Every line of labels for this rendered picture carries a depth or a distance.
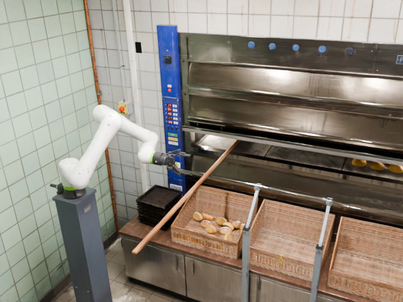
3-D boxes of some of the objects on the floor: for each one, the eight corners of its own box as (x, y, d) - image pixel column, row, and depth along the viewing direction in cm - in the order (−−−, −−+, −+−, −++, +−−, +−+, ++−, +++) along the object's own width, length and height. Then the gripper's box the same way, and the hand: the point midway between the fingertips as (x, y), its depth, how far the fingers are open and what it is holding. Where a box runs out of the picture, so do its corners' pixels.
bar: (177, 282, 362) (168, 164, 312) (323, 331, 311) (341, 199, 261) (158, 307, 337) (146, 183, 286) (314, 364, 286) (333, 226, 235)
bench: (158, 248, 405) (153, 198, 380) (433, 331, 308) (451, 271, 283) (125, 285, 360) (117, 232, 335) (435, 396, 263) (457, 332, 238)
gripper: (164, 141, 282) (192, 145, 273) (166, 172, 293) (193, 178, 284) (158, 145, 276) (186, 150, 267) (161, 177, 286) (188, 183, 278)
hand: (188, 164), depth 276 cm, fingers open, 13 cm apart
